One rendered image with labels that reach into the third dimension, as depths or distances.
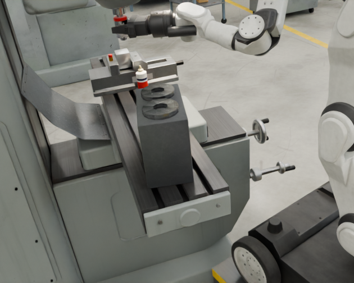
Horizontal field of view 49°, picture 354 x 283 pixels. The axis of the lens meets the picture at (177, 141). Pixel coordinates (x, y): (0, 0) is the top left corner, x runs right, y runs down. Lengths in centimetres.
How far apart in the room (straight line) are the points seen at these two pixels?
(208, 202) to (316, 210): 63
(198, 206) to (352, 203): 51
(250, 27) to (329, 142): 40
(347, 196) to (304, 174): 141
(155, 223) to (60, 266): 77
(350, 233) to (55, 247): 104
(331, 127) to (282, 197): 139
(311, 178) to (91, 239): 152
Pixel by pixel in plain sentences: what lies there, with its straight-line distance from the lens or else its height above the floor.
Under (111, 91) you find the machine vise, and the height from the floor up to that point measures 98.
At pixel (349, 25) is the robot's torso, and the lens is 104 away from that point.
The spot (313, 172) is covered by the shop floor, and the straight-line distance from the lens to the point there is 272.
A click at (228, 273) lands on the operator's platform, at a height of 40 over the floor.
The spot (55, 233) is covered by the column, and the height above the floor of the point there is 57.
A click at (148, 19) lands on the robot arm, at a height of 126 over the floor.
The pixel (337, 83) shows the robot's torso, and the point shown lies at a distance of 115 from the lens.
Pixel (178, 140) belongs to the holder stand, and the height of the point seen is 110.
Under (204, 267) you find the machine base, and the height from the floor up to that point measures 20.
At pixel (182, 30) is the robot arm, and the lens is 134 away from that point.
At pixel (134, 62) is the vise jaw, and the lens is 156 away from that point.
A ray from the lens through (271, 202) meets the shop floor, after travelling 245.
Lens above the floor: 159
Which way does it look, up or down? 31 degrees down
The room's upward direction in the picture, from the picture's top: 7 degrees counter-clockwise
